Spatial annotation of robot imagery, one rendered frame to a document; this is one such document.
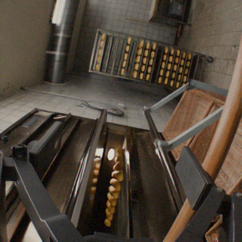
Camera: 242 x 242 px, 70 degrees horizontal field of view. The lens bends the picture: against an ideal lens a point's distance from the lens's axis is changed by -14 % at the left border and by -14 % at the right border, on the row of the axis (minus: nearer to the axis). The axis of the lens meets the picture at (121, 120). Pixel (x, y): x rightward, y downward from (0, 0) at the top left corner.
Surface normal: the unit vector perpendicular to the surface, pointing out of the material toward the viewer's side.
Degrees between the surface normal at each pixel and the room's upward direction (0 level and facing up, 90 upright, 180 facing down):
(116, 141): 90
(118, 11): 90
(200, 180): 0
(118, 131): 90
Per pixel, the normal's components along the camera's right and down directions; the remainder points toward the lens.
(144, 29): 0.00, 0.32
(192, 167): -0.98, -0.19
